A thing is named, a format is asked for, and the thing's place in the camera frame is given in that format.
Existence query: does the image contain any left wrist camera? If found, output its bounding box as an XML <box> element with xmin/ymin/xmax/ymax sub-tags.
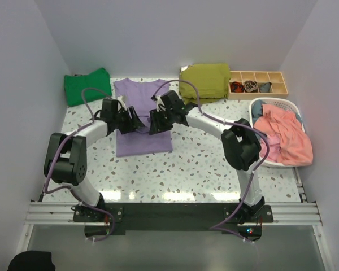
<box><xmin>117</xmin><ymin>95</ymin><xmax>127</xmax><ymax>111</ymax></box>

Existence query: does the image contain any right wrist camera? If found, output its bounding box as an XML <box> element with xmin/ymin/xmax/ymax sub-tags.
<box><xmin>155</xmin><ymin>96</ymin><xmax>166</xmax><ymax>112</ymax></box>

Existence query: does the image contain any wooden compartment box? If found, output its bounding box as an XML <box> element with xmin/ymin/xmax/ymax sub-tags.
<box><xmin>228</xmin><ymin>71</ymin><xmax>289</xmax><ymax>100</ymax></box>

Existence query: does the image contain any white laundry basket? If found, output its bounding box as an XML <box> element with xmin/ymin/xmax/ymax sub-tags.
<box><xmin>249</xmin><ymin>98</ymin><xmax>314</xmax><ymax>167</ymax></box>

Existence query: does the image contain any black cloth at corner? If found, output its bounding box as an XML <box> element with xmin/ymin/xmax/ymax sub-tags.
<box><xmin>8</xmin><ymin>251</ymin><xmax>56</xmax><ymax>271</ymax></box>

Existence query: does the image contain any purple t-shirt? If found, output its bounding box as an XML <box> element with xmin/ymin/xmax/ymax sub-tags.
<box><xmin>114</xmin><ymin>78</ymin><xmax>172</xmax><ymax>157</ymax></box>

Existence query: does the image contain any pink t-shirt in basket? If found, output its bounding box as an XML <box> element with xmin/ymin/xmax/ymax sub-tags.
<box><xmin>254</xmin><ymin>103</ymin><xmax>313</xmax><ymax>167</ymax></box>

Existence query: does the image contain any folded olive green t-shirt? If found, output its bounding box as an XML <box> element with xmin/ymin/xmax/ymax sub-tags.
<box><xmin>179</xmin><ymin>63</ymin><xmax>231</xmax><ymax>104</ymax></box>

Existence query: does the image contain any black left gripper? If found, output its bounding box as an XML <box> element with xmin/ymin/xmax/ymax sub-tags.
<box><xmin>112</xmin><ymin>106</ymin><xmax>145</xmax><ymax>135</ymax></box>

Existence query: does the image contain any orange black cloth roll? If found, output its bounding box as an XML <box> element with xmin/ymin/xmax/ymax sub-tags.
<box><xmin>230</xmin><ymin>81</ymin><xmax>244</xmax><ymax>93</ymax></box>

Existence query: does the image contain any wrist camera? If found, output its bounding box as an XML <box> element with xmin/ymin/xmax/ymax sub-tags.
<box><xmin>117</xmin><ymin>95</ymin><xmax>127</xmax><ymax>111</ymax></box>
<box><xmin>155</xmin><ymin>96</ymin><xmax>166</xmax><ymax>112</ymax></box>

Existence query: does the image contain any aluminium rail frame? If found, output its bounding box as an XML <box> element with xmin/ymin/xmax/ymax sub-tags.
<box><xmin>15</xmin><ymin>166</ymin><xmax>336</xmax><ymax>271</ymax></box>

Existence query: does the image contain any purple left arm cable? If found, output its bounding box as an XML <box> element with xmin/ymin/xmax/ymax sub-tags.
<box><xmin>43</xmin><ymin>87</ymin><xmax>116</xmax><ymax>242</ymax></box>

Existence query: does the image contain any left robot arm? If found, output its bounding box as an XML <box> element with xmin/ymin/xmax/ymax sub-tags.
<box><xmin>44</xmin><ymin>95</ymin><xmax>144</xmax><ymax>221</ymax></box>

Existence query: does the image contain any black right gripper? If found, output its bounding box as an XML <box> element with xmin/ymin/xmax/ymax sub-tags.
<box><xmin>150</xmin><ymin>107</ymin><xmax>175</xmax><ymax>136</ymax></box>

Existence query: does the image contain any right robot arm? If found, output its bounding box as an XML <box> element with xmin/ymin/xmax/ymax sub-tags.
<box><xmin>149</xmin><ymin>90</ymin><xmax>264</xmax><ymax>222</ymax></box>

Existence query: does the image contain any patterned brown cloth roll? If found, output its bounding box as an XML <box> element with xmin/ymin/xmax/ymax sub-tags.
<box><xmin>244</xmin><ymin>80</ymin><xmax>259</xmax><ymax>93</ymax></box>

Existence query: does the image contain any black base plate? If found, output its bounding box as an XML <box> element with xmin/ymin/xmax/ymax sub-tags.
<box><xmin>71</xmin><ymin>203</ymin><xmax>274</xmax><ymax>241</ymax></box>

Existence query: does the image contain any dark grey cloth roll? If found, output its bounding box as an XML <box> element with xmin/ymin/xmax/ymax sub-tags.
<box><xmin>258</xmin><ymin>82</ymin><xmax>272</xmax><ymax>93</ymax></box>

